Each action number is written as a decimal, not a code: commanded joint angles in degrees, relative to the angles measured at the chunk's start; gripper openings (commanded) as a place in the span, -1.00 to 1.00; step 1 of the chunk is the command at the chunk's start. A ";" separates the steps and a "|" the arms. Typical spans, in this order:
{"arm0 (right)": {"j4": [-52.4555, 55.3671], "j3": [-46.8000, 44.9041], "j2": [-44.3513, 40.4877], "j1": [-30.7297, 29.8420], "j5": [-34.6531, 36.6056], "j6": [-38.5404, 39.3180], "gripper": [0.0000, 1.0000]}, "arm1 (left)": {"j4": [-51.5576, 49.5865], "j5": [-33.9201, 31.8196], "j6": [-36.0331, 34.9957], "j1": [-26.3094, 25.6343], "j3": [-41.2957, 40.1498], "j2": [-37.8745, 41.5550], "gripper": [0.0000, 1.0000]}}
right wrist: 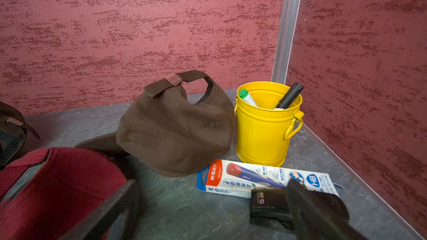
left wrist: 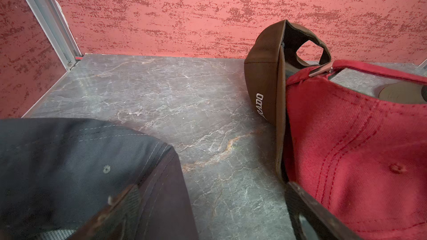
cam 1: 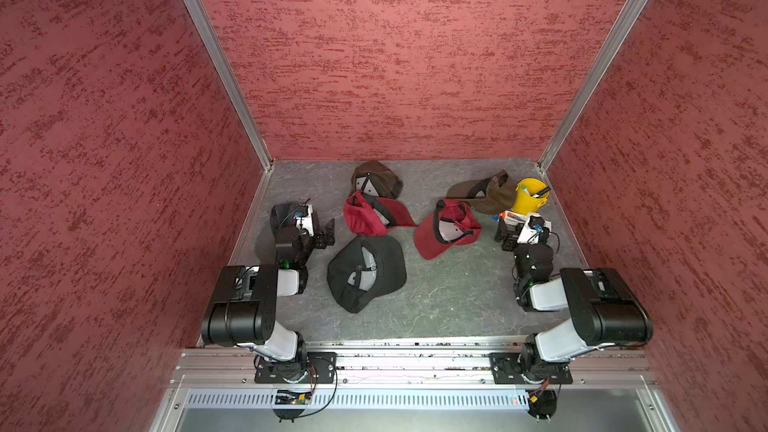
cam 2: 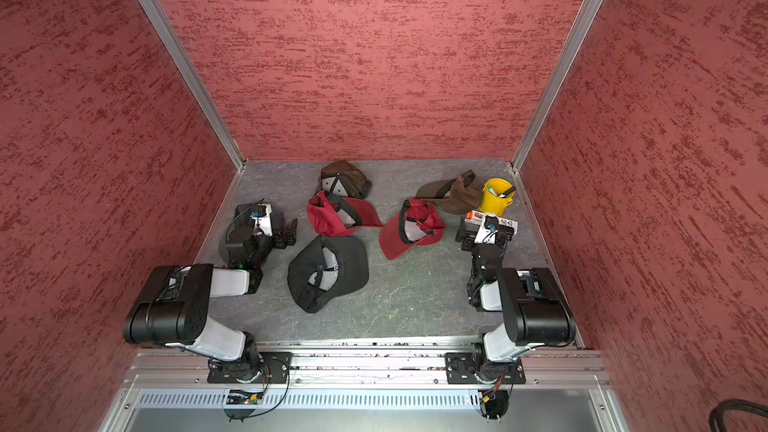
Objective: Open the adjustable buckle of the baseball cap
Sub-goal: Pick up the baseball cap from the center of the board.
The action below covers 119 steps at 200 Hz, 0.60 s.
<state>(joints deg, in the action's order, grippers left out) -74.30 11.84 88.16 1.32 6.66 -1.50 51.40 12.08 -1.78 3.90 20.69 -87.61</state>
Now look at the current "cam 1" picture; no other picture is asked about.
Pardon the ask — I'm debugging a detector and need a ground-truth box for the red cap with white logo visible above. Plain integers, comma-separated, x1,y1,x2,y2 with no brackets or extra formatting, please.
414,199,482,261

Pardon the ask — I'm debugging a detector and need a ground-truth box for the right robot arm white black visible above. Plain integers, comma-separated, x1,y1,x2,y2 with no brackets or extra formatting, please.
491,212,653,384

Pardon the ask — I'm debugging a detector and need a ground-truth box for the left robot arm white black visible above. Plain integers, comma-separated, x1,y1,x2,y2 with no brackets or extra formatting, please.
201,219,335,372

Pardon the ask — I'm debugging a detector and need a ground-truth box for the red cap back left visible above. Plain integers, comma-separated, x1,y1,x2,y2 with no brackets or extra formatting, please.
343,191,417,237

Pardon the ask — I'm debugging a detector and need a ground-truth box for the dark grey cap left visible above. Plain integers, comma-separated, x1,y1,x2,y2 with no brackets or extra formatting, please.
255,202,312,269

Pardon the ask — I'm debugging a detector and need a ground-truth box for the black cap front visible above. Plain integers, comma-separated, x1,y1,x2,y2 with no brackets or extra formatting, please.
327,235,407,314

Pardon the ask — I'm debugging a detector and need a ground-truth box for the dark brown cap back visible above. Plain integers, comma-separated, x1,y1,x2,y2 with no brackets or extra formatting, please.
351,161,403,200

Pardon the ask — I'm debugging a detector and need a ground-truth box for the yellow plastic bucket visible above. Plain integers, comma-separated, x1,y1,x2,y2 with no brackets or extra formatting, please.
512,178,550,215

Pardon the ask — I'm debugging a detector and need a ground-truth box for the black marker in bucket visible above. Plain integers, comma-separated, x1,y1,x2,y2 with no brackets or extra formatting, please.
532,187,551,198

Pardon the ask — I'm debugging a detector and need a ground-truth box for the left corner aluminium profile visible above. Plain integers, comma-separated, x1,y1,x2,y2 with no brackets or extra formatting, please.
182,0,274,173

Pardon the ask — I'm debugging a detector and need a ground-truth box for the corner aluminium profile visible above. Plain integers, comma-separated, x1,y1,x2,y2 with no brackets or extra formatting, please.
538,0,649,174
182,0,274,173

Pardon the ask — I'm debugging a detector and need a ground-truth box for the right corner aluminium profile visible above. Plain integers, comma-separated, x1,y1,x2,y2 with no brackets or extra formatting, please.
538,0,649,174

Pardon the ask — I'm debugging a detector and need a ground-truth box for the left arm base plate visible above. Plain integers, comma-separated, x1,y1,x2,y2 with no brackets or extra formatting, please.
254,352,337,386

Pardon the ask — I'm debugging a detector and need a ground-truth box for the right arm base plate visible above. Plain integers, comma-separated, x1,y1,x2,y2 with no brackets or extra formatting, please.
488,352,574,386

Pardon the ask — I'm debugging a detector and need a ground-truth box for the aluminium rail frame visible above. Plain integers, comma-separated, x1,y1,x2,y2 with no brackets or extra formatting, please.
150,336,678,431

